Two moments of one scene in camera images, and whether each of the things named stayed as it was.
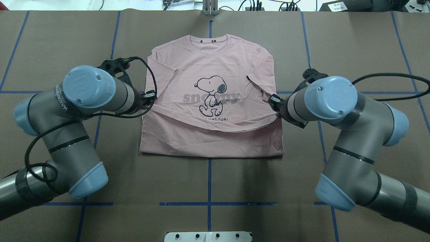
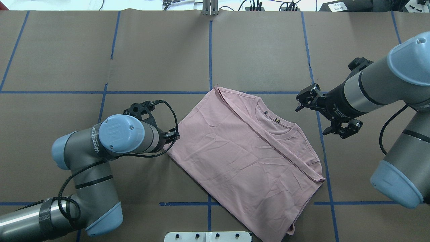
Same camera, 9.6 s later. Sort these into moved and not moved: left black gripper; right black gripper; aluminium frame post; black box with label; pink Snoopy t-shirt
Moved: left black gripper; right black gripper; pink Snoopy t-shirt
Not moved: black box with label; aluminium frame post
